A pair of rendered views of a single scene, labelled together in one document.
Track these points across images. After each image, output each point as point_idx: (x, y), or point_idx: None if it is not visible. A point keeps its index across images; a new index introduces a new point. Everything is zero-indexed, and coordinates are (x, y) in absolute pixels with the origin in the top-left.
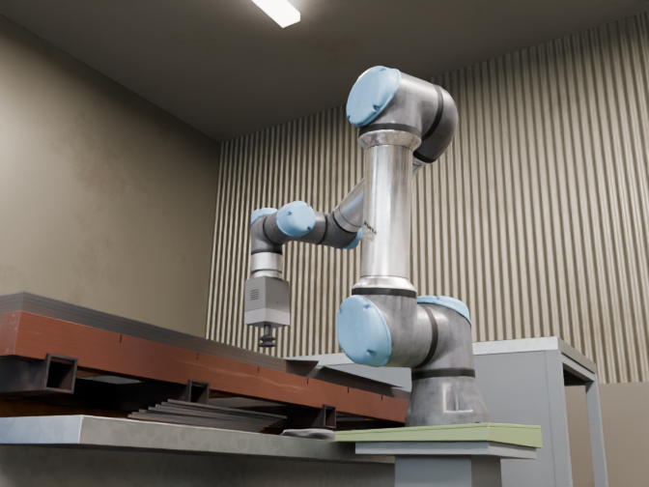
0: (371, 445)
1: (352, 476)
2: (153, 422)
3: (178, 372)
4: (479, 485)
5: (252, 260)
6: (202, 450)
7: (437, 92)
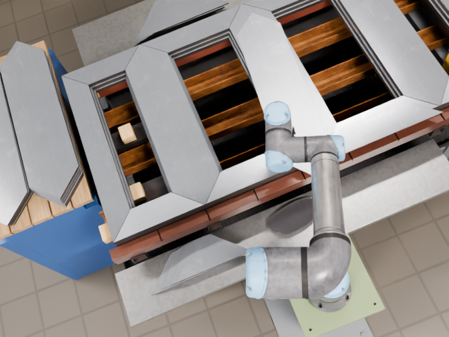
0: None
1: None
2: (159, 313)
3: (199, 228)
4: None
5: None
6: (186, 304)
7: (304, 295)
